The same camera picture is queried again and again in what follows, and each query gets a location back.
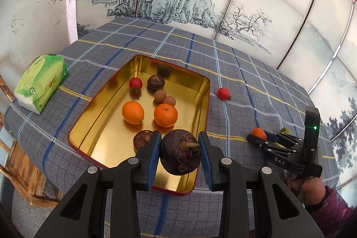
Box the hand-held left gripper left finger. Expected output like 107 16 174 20
33 130 162 238

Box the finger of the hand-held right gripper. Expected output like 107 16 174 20
247 134 282 156
264 130 303 145

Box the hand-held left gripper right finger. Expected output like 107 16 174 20
198 131 325 238

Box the orange mandarin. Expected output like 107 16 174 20
122 101 145 125
251 128 268 141
154 103 178 127

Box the dark brown water chestnut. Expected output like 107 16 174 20
160 129 202 176
133 130 154 151
147 75 165 91

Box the gold metal tray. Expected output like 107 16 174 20
68 55 210 196

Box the person's right forearm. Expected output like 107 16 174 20
304 185 352 238

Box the person's right hand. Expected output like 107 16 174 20
287 171 327 205

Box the grey checkered tablecloth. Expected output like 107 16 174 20
4 17 339 238

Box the wooden chair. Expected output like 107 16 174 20
0 75 64 209

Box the green tissue pack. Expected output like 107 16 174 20
13 54 69 115

